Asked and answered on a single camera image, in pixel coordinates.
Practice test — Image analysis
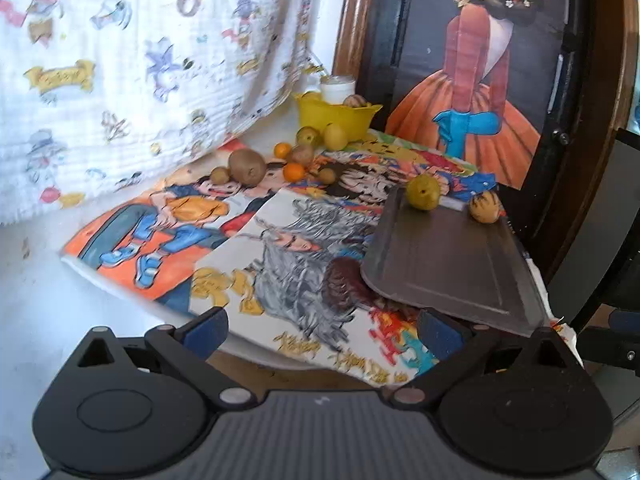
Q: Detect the small brown kiwi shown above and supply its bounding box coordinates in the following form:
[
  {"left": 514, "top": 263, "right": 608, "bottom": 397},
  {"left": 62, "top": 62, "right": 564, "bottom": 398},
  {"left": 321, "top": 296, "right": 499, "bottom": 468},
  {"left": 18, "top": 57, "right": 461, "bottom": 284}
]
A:
[{"left": 209, "top": 166, "right": 231, "bottom": 185}]

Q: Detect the large brown kiwi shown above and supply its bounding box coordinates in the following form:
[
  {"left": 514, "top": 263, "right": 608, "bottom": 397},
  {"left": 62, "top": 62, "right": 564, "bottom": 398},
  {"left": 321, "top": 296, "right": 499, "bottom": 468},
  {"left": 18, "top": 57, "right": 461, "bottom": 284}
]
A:
[{"left": 228, "top": 148, "right": 267, "bottom": 188}]

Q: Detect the orange kumquat front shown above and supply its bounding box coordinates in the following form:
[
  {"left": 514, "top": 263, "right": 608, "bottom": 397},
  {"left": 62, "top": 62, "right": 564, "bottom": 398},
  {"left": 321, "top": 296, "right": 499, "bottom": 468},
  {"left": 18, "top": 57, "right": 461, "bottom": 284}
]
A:
[{"left": 282, "top": 162, "right": 306, "bottom": 183}]

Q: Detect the orange kumquat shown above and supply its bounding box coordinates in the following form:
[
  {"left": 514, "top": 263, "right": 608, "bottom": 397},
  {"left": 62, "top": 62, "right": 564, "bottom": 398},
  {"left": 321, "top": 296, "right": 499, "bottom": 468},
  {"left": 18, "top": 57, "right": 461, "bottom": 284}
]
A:
[
  {"left": 272, "top": 142, "right": 293, "bottom": 159},
  {"left": 282, "top": 162, "right": 306, "bottom": 183}
]

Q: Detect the small brown round fruit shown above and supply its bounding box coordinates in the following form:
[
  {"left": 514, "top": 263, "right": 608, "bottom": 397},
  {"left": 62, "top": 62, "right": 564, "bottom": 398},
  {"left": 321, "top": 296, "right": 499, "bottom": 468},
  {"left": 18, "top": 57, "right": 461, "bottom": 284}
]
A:
[{"left": 318, "top": 167, "right": 336, "bottom": 185}]

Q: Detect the striped pepino melon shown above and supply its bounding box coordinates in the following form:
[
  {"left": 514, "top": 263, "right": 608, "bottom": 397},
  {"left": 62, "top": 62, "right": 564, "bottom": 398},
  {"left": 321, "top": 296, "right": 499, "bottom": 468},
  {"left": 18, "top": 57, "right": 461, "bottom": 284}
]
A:
[{"left": 288, "top": 144, "right": 314, "bottom": 168}]

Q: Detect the yellow lemon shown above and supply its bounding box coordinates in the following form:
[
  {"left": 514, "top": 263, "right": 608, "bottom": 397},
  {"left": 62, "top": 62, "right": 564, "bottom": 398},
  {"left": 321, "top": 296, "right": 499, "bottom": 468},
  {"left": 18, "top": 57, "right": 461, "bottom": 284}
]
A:
[{"left": 322, "top": 124, "right": 349, "bottom": 152}]

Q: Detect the green-yellow pear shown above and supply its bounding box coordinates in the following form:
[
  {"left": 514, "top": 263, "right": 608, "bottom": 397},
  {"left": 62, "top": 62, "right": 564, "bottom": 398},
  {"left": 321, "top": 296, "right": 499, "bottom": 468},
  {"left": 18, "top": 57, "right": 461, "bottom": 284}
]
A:
[{"left": 296, "top": 126, "right": 322, "bottom": 150}]

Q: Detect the dark metal tray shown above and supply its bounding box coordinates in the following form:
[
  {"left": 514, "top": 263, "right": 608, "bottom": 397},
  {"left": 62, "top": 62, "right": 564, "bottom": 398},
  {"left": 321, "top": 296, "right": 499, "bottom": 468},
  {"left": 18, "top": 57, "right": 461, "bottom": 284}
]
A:
[{"left": 361, "top": 185, "right": 551, "bottom": 336}]

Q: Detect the colourful cartoon poster mat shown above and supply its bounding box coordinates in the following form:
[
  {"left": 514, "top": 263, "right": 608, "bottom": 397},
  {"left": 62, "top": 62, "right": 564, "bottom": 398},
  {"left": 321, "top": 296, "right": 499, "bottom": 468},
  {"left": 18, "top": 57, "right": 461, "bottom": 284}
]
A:
[{"left": 63, "top": 131, "right": 497, "bottom": 387}]

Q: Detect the striped pepino on tray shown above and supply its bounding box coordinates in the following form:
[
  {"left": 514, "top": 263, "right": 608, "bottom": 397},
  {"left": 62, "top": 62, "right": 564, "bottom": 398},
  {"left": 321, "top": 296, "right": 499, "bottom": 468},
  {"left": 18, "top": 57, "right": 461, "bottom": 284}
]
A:
[{"left": 468, "top": 190, "right": 502, "bottom": 224}]

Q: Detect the green pear on tray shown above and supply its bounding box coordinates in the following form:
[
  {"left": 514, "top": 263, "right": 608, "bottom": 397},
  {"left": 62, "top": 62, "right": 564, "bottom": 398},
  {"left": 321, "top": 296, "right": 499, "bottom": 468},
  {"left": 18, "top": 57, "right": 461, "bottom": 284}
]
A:
[{"left": 406, "top": 174, "right": 440, "bottom": 211}]

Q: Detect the yellow plastic bowl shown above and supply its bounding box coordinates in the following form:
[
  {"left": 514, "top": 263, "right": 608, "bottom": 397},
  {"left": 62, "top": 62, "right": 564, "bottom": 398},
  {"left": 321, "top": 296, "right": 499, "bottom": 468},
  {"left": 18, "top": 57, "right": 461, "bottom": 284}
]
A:
[{"left": 294, "top": 92, "right": 382, "bottom": 142}]

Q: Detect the girl in orange dress poster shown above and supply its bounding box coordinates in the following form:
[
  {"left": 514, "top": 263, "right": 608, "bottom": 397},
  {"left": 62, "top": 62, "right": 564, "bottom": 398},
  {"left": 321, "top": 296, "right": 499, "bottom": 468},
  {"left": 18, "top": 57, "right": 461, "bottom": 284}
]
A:
[{"left": 385, "top": 0, "right": 565, "bottom": 190}]

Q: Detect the white plastic cup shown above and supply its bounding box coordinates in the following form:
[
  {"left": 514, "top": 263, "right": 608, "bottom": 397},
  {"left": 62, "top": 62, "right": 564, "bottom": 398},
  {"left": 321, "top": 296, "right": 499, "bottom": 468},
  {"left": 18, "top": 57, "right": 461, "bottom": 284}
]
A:
[{"left": 320, "top": 75, "right": 356, "bottom": 105}]

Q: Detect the white cartoon print cloth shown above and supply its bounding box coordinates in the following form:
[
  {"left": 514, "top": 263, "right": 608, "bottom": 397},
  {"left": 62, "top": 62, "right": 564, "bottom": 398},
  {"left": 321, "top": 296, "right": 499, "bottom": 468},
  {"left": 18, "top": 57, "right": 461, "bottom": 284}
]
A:
[{"left": 1, "top": 0, "right": 311, "bottom": 224}]

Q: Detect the dark wooden chair frame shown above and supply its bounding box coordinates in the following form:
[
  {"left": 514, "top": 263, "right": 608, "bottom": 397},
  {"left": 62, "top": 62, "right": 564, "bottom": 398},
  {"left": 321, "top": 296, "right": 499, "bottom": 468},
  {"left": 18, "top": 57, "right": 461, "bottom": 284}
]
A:
[{"left": 333, "top": 0, "right": 639, "bottom": 280}]

